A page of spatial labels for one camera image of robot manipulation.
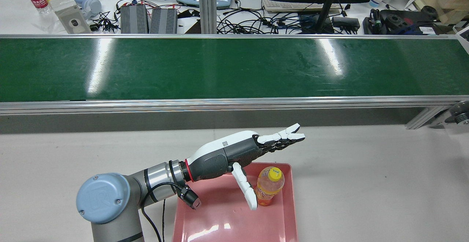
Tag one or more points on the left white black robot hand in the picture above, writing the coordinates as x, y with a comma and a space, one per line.
220, 157

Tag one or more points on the orange drink bottle yellow cap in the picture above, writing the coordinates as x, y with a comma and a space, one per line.
269, 189

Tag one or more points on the left UR5e robot arm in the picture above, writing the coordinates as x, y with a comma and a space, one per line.
110, 198

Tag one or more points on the pink plastic basket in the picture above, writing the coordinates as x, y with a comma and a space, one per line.
220, 220

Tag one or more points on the green conveyor belt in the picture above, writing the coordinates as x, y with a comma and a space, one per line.
220, 69

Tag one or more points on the grey finned power box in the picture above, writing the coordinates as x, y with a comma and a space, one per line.
133, 19
163, 20

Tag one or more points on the white keyboard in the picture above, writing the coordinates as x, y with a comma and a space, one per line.
285, 6

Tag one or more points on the light blue headphones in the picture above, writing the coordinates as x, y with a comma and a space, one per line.
91, 5

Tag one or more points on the translucent plastic box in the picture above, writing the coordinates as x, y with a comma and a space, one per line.
71, 18

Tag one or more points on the black round flange part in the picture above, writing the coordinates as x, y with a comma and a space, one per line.
395, 20

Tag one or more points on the white label tag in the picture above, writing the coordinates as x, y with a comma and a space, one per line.
427, 30

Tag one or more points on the grey conveyor roller motor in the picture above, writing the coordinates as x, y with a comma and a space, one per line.
460, 113

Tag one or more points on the light wooden blocks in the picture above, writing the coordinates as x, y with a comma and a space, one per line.
450, 0

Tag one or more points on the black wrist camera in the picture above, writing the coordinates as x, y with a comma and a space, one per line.
190, 198

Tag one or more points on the aluminium profile post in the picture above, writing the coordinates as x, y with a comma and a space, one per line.
207, 3

